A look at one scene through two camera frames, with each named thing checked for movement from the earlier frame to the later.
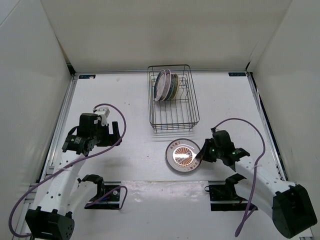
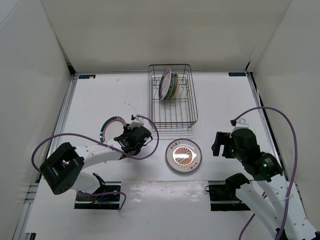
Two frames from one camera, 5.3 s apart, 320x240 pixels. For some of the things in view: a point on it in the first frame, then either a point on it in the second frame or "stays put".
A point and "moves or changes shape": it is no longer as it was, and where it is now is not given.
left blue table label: x=86 y=76 stays put
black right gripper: x=203 y=152 → x=222 y=138
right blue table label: x=237 y=74 stays put
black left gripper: x=110 y=138 → x=126 y=130
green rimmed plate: x=176 y=87 stays put
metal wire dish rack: x=180 y=113 stays put
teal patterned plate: x=171 y=87 stays put
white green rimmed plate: x=160 y=85 moves or changes shape
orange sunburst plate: x=180 y=155 stays put
